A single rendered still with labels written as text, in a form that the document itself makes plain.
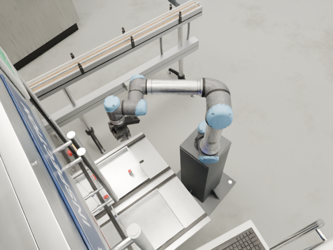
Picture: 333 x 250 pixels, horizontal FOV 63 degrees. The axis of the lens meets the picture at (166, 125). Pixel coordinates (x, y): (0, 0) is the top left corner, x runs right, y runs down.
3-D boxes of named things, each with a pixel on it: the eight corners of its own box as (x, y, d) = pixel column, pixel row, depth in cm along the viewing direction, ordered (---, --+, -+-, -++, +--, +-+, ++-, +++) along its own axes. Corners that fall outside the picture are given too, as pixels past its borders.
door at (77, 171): (110, 218, 119) (56, 161, 69) (69, 148, 139) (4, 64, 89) (111, 217, 119) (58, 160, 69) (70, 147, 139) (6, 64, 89)
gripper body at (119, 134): (110, 132, 147) (105, 119, 136) (124, 123, 149) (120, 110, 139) (118, 142, 143) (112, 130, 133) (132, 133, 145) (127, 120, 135)
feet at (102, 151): (100, 156, 271) (96, 150, 259) (79, 122, 294) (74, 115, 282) (107, 152, 273) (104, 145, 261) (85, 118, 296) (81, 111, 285)
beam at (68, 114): (55, 130, 239) (49, 123, 229) (52, 124, 243) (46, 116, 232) (198, 49, 282) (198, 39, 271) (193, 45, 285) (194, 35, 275)
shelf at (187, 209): (137, 279, 137) (136, 279, 135) (77, 174, 169) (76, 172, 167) (210, 220, 150) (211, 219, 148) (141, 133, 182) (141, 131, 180)
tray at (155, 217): (131, 270, 137) (130, 269, 134) (106, 226, 149) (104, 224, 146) (185, 228, 146) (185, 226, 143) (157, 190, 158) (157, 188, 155)
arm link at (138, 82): (230, 70, 131) (128, 70, 132) (232, 89, 125) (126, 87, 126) (226, 86, 140) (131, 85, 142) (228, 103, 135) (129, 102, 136)
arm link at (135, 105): (146, 90, 127) (123, 90, 128) (144, 109, 121) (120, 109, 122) (148, 100, 134) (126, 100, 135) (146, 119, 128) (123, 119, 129)
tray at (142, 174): (100, 214, 153) (98, 213, 150) (80, 179, 165) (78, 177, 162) (150, 179, 162) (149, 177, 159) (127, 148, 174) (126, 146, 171)
